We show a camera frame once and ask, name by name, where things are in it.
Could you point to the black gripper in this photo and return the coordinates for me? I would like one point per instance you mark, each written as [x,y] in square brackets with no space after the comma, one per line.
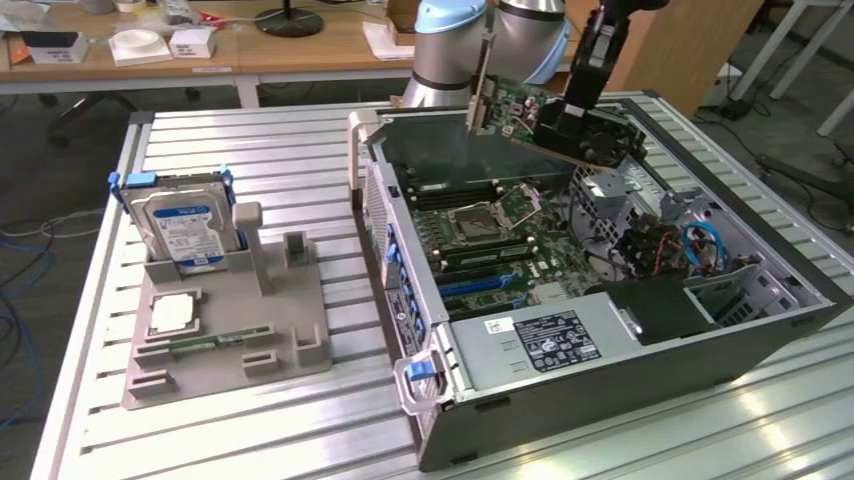
[584,85]

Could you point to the green GPU with black fan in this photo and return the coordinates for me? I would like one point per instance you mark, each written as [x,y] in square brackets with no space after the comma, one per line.
[508,100]

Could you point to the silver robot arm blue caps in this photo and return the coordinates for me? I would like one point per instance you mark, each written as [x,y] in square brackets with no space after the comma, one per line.
[454,50]

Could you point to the blue expansion slot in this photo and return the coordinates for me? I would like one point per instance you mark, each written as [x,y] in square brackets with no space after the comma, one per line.
[470,285]

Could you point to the wooden cabinet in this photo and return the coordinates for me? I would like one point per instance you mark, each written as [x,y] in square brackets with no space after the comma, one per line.
[695,50]

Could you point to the white box red button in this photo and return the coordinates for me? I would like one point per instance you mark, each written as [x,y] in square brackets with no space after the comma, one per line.
[727,85]

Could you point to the perforated metal drive cage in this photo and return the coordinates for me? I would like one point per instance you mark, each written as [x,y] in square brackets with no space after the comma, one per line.
[615,195]

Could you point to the metal socket cover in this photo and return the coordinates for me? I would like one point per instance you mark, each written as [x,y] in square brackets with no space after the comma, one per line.
[517,205]

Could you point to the white paper stack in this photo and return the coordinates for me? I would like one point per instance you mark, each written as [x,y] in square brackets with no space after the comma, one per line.
[388,42]

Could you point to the CPU socket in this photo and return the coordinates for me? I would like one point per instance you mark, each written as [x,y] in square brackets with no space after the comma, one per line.
[477,225]

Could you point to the green motherboard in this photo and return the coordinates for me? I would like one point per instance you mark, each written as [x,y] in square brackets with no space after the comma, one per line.
[555,260]

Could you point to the installed green RAM stick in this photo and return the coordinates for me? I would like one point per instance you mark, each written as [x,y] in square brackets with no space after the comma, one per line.
[488,256]

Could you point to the black stand leg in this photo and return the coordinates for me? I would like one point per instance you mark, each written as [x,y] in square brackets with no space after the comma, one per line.
[801,175]

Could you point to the black round lamp base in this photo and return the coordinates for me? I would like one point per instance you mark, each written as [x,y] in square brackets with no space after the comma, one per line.
[290,22]

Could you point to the black plastic shroud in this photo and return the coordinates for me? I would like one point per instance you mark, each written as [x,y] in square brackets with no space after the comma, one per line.
[661,310]

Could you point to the silver metal disk bay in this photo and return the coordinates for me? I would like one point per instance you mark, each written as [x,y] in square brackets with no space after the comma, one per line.
[735,300]

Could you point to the grey power supply unit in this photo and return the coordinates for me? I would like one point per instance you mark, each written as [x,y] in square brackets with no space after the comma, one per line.
[495,360]

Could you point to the white labelled carton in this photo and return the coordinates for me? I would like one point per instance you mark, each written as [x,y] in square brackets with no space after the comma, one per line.
[193,42]

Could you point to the blue case latch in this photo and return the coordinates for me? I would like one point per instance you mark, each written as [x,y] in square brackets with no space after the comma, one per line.
[420,372]

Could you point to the open black PC case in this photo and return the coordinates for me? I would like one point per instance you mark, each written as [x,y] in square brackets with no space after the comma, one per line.
[601,400]

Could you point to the grey plastic parts rack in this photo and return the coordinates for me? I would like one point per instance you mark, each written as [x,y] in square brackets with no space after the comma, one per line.
[268,310]

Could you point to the hard disk in blue caddy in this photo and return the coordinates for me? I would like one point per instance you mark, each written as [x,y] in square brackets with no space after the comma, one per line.
[188,230]

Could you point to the white round holder box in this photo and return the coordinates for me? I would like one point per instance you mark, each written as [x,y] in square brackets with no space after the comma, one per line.
[141,47]

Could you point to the black office chair base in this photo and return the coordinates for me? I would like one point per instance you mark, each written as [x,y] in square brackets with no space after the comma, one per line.
[88,107]

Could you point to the green RAM stick on rack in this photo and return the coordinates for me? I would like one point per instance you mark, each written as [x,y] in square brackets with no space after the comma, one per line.
[214,342]

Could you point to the silver CPU chip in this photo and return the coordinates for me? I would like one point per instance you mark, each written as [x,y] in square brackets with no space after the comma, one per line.
[173,314]

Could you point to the white box black lid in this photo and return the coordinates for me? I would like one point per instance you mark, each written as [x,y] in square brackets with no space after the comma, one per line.
[54,47]

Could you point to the white table frame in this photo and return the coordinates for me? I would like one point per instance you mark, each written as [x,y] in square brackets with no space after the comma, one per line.
[835,117]

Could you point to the wooden desk white frame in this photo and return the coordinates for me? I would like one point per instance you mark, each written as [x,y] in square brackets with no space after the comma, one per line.
[301,55]

